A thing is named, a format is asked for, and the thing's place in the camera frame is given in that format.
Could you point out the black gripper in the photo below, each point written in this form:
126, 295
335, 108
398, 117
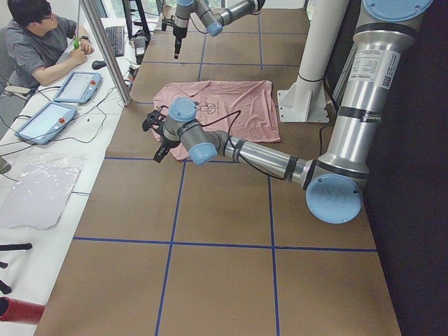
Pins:
180, 33
167, 143

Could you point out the pink Snoopy t-shirt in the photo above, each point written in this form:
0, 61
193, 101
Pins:
245, 108

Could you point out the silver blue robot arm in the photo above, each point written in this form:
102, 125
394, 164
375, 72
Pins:
213, 21
335, 180

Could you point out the black keyboard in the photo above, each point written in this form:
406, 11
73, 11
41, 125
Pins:
116, 37

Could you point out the black computer mouse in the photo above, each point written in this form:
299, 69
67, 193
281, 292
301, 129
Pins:
97, 64

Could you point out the blue teach pendant far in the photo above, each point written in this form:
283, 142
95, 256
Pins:
79, 87

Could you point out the blue teach pendant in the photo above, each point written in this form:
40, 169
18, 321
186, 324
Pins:
79, 87
47, 123

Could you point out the blue teach pendant near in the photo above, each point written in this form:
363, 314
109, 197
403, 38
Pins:
47, 123

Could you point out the clear plastic bag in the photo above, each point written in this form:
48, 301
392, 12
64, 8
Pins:
39, 197

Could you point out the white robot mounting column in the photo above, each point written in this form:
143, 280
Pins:
316, 59

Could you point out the person in grey shirt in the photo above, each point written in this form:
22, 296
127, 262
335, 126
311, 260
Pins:
45, 46

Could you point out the red cylinder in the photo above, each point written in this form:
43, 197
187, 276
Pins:
19, 311

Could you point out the aluminium frame post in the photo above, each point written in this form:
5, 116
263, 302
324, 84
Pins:
96, 25

